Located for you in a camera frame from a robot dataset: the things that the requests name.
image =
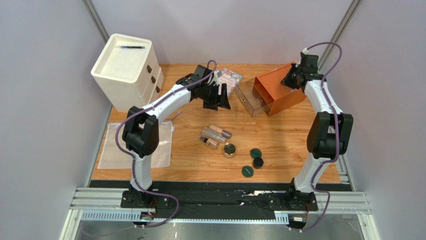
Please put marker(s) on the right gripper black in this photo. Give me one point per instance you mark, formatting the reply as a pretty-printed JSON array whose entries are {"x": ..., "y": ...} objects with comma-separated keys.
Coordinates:
[{"x": 288, "y": 78}]

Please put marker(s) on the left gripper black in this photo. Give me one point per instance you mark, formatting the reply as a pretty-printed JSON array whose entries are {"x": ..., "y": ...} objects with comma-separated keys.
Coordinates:
[{"x": 224, "y": 102}]

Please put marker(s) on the peach foundation bottle grey cap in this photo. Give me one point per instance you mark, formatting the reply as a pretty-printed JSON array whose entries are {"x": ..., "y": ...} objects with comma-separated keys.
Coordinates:
[{"x": 226, "y": 134}]

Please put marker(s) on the clear glitter bottle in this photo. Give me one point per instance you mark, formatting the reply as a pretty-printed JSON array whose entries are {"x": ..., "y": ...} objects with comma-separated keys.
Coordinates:
[{"x": 211, "y": 134}]

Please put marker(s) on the clear acrylic drawer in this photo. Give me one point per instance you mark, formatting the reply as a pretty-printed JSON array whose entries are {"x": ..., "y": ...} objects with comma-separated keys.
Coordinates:
[{"x": 251, "y": 99}]

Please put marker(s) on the small peach bottle black cap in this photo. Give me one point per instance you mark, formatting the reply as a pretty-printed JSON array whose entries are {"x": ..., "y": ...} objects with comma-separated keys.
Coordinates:
[{"x": 209, "y": 142}]

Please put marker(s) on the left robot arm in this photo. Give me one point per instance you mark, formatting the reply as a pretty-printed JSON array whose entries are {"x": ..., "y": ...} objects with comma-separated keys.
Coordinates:
[{"x": 141, "y": 133}]

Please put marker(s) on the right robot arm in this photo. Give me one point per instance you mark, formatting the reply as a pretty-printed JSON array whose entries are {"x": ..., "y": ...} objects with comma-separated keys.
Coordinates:
[{"x": 329, "y": 134}]

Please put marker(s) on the floral notebook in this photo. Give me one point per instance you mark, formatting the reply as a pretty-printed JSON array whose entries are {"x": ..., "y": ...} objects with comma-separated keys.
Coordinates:
[{"x": 228, "y": 77}]

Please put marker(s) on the orange drawer box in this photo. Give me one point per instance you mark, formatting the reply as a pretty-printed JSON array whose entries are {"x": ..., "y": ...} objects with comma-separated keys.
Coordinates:
[{"x": 272, "y": 95}]

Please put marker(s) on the gold lid cream jar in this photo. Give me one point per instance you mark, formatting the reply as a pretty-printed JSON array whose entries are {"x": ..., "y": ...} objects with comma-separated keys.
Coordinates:
[{"x": 229, "y": 150}]

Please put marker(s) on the green round compact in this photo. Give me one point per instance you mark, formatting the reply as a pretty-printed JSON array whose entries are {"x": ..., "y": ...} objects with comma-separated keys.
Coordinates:
[
  {"x": 255, "y": 153},
  {"x": 247, "y": 171}
]

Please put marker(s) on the small black jar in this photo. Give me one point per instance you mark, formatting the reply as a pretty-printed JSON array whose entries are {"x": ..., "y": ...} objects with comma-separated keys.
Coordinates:
[{"x": 258, "y": 163}]

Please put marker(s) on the black pen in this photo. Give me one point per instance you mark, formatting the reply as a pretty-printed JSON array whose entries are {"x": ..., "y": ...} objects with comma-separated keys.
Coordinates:
[{"x": 131, "y": 47}]

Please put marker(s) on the white drawer cabinet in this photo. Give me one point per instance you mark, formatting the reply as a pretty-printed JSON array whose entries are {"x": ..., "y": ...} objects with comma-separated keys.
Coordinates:
[{"x": 128, "y": 77}]

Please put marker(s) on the clear mesh zipper pouch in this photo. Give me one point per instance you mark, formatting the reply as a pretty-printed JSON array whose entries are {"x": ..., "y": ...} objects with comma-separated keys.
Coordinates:
[{"x": 111, "y": 157}]

